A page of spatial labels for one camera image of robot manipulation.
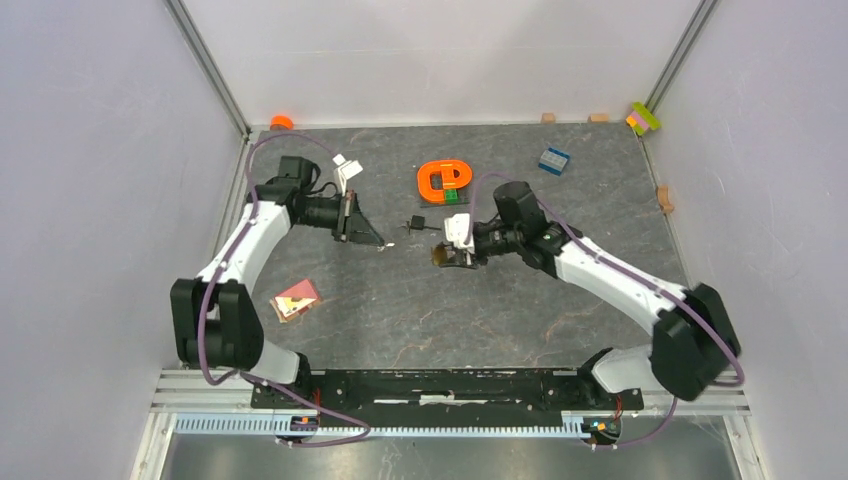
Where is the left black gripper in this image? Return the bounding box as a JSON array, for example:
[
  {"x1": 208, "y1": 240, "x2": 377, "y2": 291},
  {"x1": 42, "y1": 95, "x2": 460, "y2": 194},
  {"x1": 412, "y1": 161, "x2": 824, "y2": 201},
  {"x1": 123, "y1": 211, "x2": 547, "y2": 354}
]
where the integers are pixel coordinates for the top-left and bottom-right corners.
[{"x1": 296, "y1": 190, "x2": 384, "y2": 247}]

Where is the black key with cord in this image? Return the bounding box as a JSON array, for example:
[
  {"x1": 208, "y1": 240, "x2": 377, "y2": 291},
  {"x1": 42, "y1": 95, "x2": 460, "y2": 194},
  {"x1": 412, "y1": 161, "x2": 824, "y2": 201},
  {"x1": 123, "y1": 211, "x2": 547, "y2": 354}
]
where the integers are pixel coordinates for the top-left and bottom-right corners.
[{"x1": 399, "y1": 215, "x2": 442, "y2": 235}]

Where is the brass padlock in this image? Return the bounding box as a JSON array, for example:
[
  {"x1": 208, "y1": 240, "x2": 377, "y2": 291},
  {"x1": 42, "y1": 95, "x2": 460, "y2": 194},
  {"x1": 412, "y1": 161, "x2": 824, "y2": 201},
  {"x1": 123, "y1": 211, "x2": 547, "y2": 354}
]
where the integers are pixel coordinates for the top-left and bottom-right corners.
[{"x1": 431, "y1": 243, "x2": 455, "y2": 268}]

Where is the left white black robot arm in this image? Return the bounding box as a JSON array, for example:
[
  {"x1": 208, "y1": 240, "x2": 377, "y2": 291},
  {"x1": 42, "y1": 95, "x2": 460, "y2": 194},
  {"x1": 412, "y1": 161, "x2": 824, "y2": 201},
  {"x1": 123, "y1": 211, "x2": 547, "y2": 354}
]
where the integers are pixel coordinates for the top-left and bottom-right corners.
[{"x1": 170, "y1": 155, "x2": 384, "y2": 408}]

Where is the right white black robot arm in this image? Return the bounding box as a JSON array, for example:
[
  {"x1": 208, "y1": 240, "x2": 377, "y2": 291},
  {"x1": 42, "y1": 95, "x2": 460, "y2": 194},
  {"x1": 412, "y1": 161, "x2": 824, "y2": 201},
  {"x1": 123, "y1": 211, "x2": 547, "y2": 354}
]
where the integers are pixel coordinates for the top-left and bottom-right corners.
[{"x1": 432, "y1": 181, "x2": 745, "y2": 408}]

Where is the red wooden box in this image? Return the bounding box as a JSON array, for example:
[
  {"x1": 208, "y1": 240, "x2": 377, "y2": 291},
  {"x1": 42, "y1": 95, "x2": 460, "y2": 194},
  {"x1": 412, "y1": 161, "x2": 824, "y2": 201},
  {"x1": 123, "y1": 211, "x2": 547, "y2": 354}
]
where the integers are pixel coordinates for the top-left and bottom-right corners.
[{"x1": 270, "y1": 279, "x2": 321, "y2": 323}]

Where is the blue toy brick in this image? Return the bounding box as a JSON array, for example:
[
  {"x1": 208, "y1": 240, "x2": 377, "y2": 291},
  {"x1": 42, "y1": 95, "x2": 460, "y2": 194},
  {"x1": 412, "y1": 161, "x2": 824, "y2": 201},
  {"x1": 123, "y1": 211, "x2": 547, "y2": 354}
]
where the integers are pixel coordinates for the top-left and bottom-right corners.
[{"x1": 537, "y1": 147, "x2": 571, "y2": 176}]

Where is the orange round cap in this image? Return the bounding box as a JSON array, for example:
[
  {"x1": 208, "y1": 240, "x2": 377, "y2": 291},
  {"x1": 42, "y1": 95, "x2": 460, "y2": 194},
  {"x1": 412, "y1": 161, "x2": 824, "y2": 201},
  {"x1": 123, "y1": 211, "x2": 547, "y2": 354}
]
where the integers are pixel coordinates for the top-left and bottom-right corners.
[{"x1": 269, "y1": 115, "x2": 294, "y2": 131}]

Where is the curved wooden block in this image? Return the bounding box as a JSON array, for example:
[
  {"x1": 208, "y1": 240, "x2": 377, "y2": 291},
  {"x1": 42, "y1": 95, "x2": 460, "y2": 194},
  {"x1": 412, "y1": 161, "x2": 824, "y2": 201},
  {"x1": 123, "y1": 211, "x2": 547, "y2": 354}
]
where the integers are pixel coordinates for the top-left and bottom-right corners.
[{"x1": 656, "y1": 185, "x2": 675, "y2": 215}]

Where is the multicolour toy brick stack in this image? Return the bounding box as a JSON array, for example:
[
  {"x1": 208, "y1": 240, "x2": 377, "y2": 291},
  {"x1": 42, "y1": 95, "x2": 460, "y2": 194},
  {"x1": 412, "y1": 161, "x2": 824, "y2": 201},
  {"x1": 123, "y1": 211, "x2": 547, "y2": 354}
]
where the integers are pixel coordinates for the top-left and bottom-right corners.
[{"x1": 625, "y1": 102, "x2": 662, "y2": 137}]

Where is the light blue toothed strip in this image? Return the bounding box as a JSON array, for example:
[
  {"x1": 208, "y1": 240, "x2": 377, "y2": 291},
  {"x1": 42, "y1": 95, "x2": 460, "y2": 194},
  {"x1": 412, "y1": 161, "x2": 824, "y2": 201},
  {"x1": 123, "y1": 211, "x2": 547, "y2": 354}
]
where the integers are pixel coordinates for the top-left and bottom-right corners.
[{"x1": 173, "y1": 414, "x2": 584, "y2": 439}]

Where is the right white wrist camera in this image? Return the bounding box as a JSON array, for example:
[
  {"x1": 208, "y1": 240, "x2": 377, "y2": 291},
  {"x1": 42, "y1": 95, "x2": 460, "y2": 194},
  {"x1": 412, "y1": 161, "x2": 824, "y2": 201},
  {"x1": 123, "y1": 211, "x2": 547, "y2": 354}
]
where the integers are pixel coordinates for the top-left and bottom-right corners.
[{"x1": 443, "y1": 213, "x2": 475, "y2": 253}]

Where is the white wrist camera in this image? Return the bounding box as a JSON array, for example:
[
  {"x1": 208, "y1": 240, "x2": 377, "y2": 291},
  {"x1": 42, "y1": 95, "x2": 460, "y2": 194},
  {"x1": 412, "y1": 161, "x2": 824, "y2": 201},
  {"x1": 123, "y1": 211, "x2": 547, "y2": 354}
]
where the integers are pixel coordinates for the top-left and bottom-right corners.
[
  {"x1": 443, "y1": 213, "x2": 475, "y2": 253},
  {"x1": 332, "y1": 153, "x2": 363, "y2": 195}
]

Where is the dark flat base plate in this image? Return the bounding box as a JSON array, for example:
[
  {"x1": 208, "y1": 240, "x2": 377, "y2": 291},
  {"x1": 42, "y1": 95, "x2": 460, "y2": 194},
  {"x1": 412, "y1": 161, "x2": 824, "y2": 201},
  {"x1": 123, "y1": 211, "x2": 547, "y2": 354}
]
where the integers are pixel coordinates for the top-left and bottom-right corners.
[{"x1": 419, "y1": 196, "x2": 470, "y2": 208}]

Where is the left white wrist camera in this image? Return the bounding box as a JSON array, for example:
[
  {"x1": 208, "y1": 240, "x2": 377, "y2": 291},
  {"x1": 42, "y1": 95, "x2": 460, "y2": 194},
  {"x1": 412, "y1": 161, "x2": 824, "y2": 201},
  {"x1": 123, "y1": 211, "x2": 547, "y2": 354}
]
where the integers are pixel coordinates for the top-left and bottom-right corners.
[{"x1": 332, "y1": 153, "x2": 363, "y2": 195}]

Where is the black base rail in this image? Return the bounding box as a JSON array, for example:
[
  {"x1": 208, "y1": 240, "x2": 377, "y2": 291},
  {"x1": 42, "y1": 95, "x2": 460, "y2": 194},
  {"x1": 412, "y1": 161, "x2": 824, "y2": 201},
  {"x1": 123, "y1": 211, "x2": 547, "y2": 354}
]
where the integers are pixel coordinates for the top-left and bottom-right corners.
[{"x1": 251, "y1": 368, "x2": 644, "y2": 429}]

